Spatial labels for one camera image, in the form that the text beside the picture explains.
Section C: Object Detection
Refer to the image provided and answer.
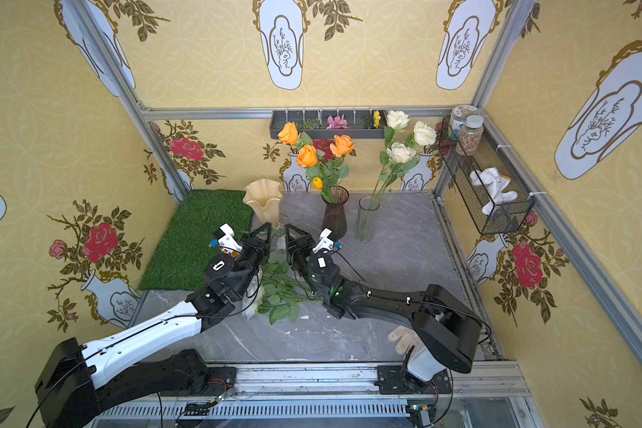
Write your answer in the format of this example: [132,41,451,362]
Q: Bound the pink flower in tray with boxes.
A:
[327,115,349,129]

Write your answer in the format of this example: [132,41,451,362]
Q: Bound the green artificial grass mat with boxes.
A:
[139,190,253,291]

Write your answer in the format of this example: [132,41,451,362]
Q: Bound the bottle with colourful beads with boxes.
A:
[456,115,484,156]

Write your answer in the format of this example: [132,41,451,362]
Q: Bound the yellow flower in tray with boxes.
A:
[372,111,382,128]

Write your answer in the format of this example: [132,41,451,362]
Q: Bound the clear glass vase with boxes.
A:
[355,195,380,243]

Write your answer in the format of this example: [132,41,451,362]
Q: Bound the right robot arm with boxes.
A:
[285,224,483,374]

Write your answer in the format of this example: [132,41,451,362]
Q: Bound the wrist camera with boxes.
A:
[312,228,342,253]
[210,223,243,257]

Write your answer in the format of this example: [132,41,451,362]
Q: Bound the yellow orange tulip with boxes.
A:
[312,177,335,203]

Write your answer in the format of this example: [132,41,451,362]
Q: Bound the black wire wall basket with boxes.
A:
[433,118,535,235]

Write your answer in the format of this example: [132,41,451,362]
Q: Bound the white cloth in basket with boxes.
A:
[469,167,518,216]

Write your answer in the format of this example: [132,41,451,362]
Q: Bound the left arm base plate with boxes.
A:
[202,366,237,397]

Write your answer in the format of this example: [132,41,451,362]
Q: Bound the orange rose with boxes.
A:
[277,121,330,199]
[297,144,332,189]

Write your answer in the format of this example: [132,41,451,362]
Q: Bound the pale blue rose middle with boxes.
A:
[244,269,263,311]

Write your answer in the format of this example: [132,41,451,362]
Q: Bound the grey wall planter tray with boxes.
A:
[269,108,387,140]

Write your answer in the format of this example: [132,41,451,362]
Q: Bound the glass jar with white lid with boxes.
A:
[449,105,480,139]

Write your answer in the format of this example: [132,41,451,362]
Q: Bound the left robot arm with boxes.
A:
[34,223,273,427]

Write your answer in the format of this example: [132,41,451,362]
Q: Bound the purple glass vase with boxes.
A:
[321,185,350,241]

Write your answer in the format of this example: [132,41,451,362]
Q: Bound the cream ruffled vase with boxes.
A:
[243,178,284,228]

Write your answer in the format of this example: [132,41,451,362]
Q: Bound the white rose stem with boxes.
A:
[369,111,437,208]

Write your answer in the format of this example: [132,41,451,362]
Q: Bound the orange rose stem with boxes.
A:
[330,135,354,187]

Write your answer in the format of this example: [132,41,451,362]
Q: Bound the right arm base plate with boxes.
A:
[374,366,452,395]

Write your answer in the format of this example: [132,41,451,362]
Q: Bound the beige work glove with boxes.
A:
[387,326,424,356]

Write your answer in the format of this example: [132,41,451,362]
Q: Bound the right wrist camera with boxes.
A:
[312,228,342,253]

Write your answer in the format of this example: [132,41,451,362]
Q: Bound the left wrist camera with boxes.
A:
[210,223,243,257]

